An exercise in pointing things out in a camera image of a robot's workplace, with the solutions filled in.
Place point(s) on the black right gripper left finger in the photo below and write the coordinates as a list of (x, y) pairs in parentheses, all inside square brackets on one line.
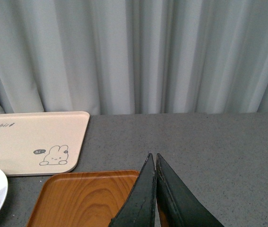
[(139, 209)]

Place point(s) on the pink rabbit tray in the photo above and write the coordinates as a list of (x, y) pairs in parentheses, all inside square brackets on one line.
[(41, 143)]

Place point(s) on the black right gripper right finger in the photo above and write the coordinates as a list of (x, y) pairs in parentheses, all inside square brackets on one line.
[(177, 206)]

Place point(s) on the grey curtain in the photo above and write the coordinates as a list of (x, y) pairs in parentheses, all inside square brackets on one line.
[(134, 56)]

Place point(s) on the brown wooden tray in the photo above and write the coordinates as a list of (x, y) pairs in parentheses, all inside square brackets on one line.
[(82, 199)]

